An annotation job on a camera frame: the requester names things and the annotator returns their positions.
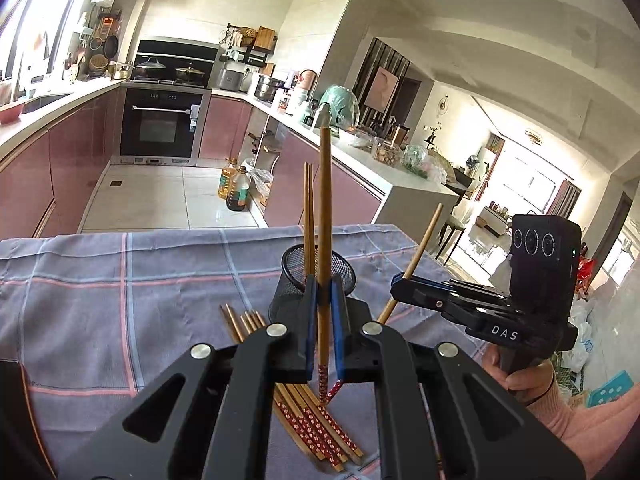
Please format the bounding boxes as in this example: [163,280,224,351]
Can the framed wall picture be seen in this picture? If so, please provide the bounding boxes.
[367,65,401,111]

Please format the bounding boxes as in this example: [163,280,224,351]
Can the person's right forearm pink sleeve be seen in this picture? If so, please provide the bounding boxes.
[525,360,640,467]

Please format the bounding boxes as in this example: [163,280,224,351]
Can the dining chair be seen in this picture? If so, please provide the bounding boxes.
[435,210,468,261]

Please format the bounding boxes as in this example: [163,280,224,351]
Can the clear plastic bag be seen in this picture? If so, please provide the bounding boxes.
[247,167,275,206]

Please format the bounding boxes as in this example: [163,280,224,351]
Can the glass snack jar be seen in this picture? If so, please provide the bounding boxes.
[372,140,401,166]

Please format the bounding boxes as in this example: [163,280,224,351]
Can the large steel stock pot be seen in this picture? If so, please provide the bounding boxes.
[254,74,283,103]

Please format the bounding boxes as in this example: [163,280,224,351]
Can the pink kitchen island counter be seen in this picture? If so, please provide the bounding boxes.
[200,90,458,241]

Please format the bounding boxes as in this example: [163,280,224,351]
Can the black range hood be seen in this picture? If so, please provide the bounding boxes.
[134,37,221,86]

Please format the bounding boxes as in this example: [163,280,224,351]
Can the pink kitchen cabinet run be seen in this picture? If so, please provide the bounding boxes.
[0,82,121,238]

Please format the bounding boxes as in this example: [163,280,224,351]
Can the black wok with lid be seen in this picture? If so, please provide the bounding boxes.
[132,57,168,81]

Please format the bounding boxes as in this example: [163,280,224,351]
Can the grey plaid tablecloth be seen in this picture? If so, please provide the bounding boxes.
[0,224,501,480]

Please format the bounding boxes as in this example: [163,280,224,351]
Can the black wall shelf rack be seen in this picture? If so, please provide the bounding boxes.
[220,22,278,68]

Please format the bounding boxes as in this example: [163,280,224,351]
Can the mint green appliance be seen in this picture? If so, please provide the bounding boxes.
[317,85,358,128]

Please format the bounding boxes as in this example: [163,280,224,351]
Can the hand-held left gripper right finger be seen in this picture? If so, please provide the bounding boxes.
[330,280,586,480]

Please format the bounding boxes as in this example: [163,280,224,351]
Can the wooden chopstick red patterned end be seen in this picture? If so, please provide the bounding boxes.
[318,126,335,405]
[327,203,445,403]

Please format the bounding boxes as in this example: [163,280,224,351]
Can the steel pot with lid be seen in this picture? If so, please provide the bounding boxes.
[174,64,207,86]

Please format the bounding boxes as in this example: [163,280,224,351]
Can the dark cooking oil bottle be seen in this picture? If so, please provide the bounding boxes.
[226,165,251,212]

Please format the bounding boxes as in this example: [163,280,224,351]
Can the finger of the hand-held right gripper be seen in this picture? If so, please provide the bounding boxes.
[402,273,509,307]
[391,272,494,329]

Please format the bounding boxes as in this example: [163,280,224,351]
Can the black mesh utensil holder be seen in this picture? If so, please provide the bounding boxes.
[267,244,357,326]

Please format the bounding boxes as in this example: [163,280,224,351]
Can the steel rice cooker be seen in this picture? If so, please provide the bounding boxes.
[215,62,248,92]

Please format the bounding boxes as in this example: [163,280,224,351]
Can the hanging pans and strainers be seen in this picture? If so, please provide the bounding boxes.
[80,5,123,78]

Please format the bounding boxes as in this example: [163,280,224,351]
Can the turquoise dotted box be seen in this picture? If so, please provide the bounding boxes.
[587,370,633,408]

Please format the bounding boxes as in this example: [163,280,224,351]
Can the bunch of wooden chopsticks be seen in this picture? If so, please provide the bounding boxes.
[220,302,366,473]

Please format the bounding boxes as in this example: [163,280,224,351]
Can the person's right hand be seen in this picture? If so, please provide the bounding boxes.
[482,345,556,406]

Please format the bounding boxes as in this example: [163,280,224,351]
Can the dark copper rimmed object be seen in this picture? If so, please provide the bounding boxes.
[0,360,56,480]

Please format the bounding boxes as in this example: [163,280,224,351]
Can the built-in black oven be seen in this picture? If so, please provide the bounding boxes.
[119,87,211,166]

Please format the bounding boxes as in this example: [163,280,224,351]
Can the pink thermos jug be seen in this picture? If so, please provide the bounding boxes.
[295,69,318,106]

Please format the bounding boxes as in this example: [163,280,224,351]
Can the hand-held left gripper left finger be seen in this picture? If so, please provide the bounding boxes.
[57,274,321,480]

